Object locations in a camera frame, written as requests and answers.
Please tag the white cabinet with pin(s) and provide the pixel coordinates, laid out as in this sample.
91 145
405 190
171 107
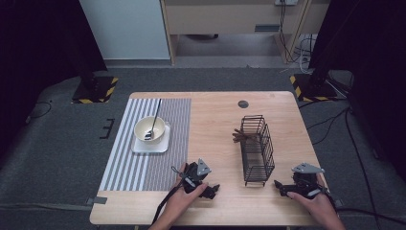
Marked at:
127 28

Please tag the white power strip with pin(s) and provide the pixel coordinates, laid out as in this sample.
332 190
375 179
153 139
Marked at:
286 2

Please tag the black curtain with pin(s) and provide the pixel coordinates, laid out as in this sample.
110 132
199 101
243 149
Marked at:
376 64
38 48

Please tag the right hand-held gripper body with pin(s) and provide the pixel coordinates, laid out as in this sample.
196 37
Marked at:
304 185

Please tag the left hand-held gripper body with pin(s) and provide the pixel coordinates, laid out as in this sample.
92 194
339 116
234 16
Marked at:
191 174

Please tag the hazard striped stand base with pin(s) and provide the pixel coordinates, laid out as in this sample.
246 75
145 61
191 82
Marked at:
95 91
314 91

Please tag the light wooden desk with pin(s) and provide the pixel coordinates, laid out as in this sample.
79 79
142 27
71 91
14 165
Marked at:
223 16

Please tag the grey striped placemat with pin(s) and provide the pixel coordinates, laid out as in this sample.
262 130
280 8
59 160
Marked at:
174 143

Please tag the person's right hand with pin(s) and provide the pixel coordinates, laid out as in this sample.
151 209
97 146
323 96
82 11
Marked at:
317 206

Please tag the grey tape strip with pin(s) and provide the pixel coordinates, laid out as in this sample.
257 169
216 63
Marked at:
339 202
97 200

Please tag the grey round table grommet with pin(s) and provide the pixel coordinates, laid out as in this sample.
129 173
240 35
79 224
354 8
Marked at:
243 104

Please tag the white square plate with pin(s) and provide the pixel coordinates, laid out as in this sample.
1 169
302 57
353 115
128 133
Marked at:
150 148

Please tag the cream bowl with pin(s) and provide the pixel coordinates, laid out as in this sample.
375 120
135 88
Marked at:
142 129

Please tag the person's left hand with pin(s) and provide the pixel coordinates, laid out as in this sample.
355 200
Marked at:
180 201

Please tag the metal spoon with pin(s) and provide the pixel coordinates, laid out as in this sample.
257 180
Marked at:
155 118

